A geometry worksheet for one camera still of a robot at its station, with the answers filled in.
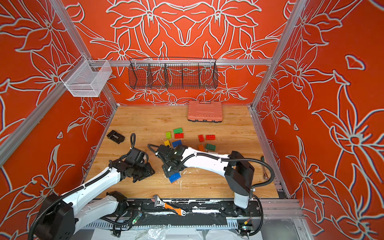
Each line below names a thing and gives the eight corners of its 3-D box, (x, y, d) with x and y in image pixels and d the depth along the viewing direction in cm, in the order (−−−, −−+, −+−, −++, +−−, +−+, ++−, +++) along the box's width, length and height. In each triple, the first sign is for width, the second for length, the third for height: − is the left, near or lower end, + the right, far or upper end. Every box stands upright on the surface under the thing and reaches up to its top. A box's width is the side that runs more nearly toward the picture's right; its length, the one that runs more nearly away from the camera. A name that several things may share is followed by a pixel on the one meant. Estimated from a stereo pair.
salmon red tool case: (187, 122, 110) (187, 118, 107) (188, 104, 123) (188, 100, 119) (223, 122, 110) (224, 118, 107) (220, 104, 123) (220, 100, 119)
